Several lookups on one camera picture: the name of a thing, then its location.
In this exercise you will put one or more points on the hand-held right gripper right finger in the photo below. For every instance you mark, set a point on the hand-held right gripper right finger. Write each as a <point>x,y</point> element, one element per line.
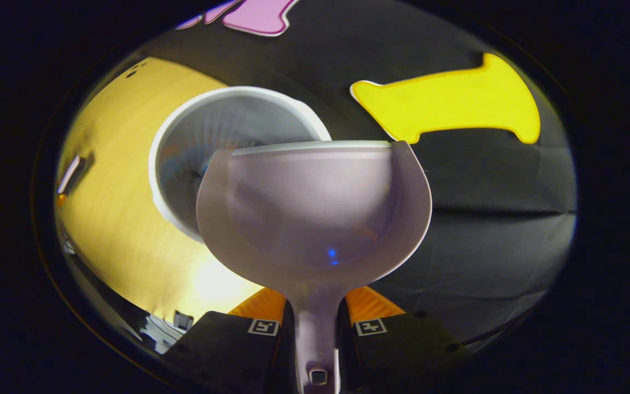
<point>402,355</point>

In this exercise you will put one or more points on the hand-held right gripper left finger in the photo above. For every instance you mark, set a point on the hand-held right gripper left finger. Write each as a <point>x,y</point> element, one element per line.
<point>227,350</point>

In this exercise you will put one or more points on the pale purple dustpan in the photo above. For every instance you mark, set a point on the pale purple dustpan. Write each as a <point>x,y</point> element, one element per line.
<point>315,202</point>

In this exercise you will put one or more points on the white ribbed garbage bin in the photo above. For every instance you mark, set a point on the white ribbed garbage bin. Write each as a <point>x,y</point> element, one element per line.
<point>227,126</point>

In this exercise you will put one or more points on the small pale purple broom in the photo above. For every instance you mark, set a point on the small pale purple broom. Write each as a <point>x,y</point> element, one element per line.
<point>71,174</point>

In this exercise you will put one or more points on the yellow wooden desktop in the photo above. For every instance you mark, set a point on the yellow wooden desktop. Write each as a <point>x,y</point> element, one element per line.
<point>118,219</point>

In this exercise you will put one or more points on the person's white shoe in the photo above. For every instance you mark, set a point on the person's white shoe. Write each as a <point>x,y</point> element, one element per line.
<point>159,331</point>

